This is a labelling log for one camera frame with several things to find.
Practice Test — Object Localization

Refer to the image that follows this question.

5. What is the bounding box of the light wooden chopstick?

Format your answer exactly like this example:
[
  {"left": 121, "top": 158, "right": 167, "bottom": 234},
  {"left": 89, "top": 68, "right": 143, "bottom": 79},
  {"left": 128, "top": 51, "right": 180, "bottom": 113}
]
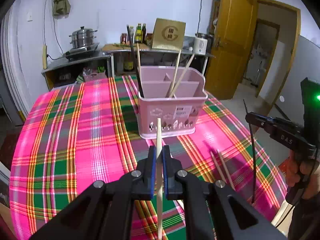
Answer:
[
  {"left": 177, "top": 200, "right": 184, "bottom": 210},
  {"left": 217, "top": 151, "right": 235, "bottom": 191},
  {"left": 136, "top": 43, "right": 141, "bottom": 79},
  {"left": 156, "top": 118, "right": 163, "bottom": 239},
  {"left": 169, "top": 54, "right": 195, "bottom": 98},
  {"left": 167, "top": 50, "right": 181, "bottom": 98},
  {"left": 210, "top": 151, "right": 227, "bottom": 183}
]

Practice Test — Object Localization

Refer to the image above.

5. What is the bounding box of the metal kitchen shelf rack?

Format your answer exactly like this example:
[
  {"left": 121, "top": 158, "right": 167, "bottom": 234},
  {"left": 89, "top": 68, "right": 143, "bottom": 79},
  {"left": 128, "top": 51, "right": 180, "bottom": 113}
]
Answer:
[{"left": 102, "top": 48, "right": 214, "bottom": 76}]

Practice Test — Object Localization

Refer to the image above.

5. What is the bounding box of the person right hand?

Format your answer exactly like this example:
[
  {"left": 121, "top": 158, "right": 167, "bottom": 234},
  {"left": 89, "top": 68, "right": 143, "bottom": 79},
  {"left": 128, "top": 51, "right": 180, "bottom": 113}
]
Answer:
[{"left": 285, "top": 149, "right": 320, "bottom": 201}]

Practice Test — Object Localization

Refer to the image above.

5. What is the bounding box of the pink plaid tablecloth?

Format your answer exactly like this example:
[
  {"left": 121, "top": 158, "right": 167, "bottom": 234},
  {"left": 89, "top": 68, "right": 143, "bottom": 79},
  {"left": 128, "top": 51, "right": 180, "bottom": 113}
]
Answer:
[{"left": 9, "top": 76, "right": 287, "bottom": 239}]

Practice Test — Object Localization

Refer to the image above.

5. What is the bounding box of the pink plastic utensil caddy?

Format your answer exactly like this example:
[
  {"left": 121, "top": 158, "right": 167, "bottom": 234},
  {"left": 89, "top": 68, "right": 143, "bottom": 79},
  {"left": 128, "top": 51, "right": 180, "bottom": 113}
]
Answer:
[{"left": 137, "top": 66, "right": 208, "bottom": 139}]

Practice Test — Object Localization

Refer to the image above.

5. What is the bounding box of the yellow wooden door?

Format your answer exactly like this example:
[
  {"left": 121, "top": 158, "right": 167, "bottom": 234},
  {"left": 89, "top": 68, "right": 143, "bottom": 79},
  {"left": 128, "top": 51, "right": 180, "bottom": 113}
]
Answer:
[{"left": 205, "top": 0, "right": 258, "bottom": 100}]

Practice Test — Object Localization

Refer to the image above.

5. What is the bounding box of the white electric kettle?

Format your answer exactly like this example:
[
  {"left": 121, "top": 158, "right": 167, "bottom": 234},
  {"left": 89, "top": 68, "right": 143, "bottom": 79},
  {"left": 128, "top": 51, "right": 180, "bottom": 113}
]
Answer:
[{"left": 193, "top": 33, "right": 213, "bottom": 55}]

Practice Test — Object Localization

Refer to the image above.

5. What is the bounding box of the small pink basket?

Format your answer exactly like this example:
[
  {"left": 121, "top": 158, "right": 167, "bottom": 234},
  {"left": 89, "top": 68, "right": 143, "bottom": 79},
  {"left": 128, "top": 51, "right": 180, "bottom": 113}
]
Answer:
[{"left": 82, "top": 69, "right": 106, "bottom": 82}]

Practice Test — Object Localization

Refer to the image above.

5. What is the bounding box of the yellow oil jug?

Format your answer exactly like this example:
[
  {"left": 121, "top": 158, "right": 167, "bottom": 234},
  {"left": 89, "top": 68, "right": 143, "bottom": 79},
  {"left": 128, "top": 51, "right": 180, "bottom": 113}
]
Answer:
[{"left": 123, "top": 54, "right": 134, "bottom": 72}]

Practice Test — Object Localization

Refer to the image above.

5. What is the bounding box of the gold paper gift bag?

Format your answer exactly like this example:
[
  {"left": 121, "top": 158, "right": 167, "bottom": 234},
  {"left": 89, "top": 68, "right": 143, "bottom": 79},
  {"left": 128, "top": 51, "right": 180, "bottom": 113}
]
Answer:
[{"left": 151, "top": 18, "right": 186, "bottom": 51}]

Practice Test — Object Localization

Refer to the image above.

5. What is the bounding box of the low metal stove cabinet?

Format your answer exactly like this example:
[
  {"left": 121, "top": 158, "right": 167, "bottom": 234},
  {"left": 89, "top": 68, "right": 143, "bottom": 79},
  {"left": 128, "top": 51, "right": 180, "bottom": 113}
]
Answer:
[{"left": 41, "top": 53, "right": 111, "bottom": 91}]

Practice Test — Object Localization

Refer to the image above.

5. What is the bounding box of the wooden cutting board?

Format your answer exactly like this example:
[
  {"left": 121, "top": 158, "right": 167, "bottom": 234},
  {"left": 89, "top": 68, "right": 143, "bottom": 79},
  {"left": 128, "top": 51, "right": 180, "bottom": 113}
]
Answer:
[{"left": 101, "top": 43, "right": 151, "bottom": 51}]

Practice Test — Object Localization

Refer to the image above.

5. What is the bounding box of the black induction cooker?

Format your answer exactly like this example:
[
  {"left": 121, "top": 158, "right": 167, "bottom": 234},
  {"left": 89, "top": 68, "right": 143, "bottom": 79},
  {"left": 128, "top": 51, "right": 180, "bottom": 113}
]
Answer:
[{"left": 63, "top": 43, "right": 99, "bottom": 61}]

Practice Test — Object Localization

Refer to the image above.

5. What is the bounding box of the green oil bottle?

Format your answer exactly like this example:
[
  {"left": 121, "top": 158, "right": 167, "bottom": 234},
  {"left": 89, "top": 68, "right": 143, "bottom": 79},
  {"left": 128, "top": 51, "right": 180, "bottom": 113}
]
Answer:
[{"left": 135, "top": 23, "right": 143, "bottom": 43}]

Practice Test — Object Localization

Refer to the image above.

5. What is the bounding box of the red lidded jar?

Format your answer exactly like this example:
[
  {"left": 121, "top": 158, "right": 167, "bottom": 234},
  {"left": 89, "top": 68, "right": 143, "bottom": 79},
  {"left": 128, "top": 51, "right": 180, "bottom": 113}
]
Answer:
[{"left": 120, "top": 33, "right": 127, "bottom": 44}]

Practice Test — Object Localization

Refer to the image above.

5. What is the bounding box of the dark soy sauce bottle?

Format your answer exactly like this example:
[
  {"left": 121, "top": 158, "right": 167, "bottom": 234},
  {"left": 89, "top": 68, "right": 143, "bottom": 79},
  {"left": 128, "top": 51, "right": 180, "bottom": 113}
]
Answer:
[{"left": 142, "top": 23, "right": 146, "bottom": 44}]

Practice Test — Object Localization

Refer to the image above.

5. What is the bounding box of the stainless steel steamer pot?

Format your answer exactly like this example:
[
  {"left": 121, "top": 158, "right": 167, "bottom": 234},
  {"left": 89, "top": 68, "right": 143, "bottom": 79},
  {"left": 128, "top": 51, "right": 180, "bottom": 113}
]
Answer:
[{"left": 70, "top": 26, "right": 97, "bottom": 49}]

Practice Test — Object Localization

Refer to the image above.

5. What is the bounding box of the yellow power strip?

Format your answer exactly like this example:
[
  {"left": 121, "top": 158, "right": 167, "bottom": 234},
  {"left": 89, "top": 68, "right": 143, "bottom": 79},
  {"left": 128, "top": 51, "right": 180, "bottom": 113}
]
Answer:
[{"left": 42, "top": 45, "right": 48, "bottom": 69}]

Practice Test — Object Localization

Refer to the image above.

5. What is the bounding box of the white wall switch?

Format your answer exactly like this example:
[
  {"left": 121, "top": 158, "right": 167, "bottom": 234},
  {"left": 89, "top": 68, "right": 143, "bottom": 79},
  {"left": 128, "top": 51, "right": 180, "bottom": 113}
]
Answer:
[{"left": 27, "top": 11, "right": 33, "bottom": 22}]

